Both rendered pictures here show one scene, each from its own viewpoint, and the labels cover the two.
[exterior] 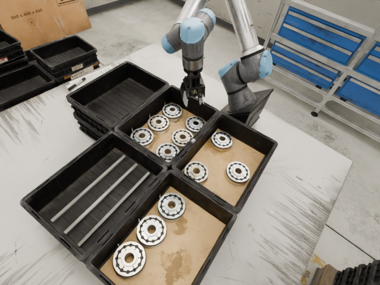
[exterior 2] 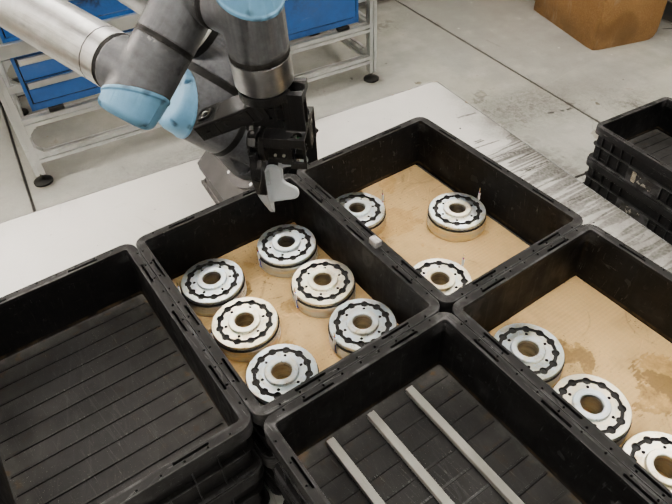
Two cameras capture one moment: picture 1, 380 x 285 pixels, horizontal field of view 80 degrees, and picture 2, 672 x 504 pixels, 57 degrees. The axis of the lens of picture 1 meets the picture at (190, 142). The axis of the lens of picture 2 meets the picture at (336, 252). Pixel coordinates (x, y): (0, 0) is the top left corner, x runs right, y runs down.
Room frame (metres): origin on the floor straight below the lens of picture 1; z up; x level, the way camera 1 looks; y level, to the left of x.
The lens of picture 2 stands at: (0.29, 0.61, 1.58)
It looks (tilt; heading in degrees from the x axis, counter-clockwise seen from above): 44 degrees down; 301
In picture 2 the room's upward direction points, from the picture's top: 3 degrees counter-clockwise
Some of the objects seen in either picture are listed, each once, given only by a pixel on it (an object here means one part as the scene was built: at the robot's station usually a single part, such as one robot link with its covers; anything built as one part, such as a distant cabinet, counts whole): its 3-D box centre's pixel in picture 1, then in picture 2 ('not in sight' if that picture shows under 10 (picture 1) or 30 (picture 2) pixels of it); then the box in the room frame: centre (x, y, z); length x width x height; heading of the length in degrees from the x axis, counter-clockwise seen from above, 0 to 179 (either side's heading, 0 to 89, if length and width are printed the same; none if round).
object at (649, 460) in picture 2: (129, 258); (666, 467); (0.13, 0.12, 0.86); 0.05 x 0.05 x 0.01
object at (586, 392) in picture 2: (151, 229); (591, 404); (0.23, 0.08, 0.86); 0.05 x 0.05 x 0.01
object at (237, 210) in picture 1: (228, 155); (431, 199); (0.56, -0.16, 0.92); 0.40 x 0.30 x 0.02; 154
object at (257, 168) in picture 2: (186, 89); (260, 164); (0.74, 0.05, 1.08); 0.05 x 0.02 x 0.09; 109
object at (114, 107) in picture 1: (122, 99); (94, 398); (0.83, 0.37, 0.87); 0.40 x 0.30 x 0.11; 154
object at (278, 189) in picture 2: (186, 101); (279, 191); (0.72, 0.05, 1.03); 0.06 x 0.03 x 0.09; 19
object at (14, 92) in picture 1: (28, 99); not in sight; (1.20, 1.33, 0.31); 0.40 x 0.30 x 0.34; 148
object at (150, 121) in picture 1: (158, 122); (244, 322); (0.72, 0.16, 0.86); 0.10 x 0.10 x 0.01
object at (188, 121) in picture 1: (195, 124); (286, 244); (0.76, -0.01, 0.86); 0.10 x 0.10 x 0.01
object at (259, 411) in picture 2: (169, 121); (278, 276); (0.69, 0.10, 0.92); 0.40 x 0.30 x 0.02; 154
